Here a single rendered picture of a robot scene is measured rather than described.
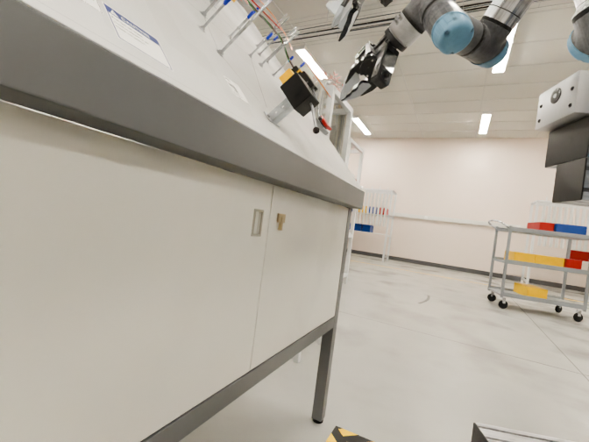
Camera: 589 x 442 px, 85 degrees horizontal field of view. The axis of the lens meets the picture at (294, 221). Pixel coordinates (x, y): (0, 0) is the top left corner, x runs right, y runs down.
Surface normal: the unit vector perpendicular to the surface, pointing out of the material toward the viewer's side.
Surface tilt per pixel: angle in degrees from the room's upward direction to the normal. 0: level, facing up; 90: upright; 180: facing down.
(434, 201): 90
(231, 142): 90
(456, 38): 145
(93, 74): 90
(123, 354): 90
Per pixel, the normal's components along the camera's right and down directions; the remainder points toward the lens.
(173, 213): 0.89, 0.12
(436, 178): -0.45, -0.05
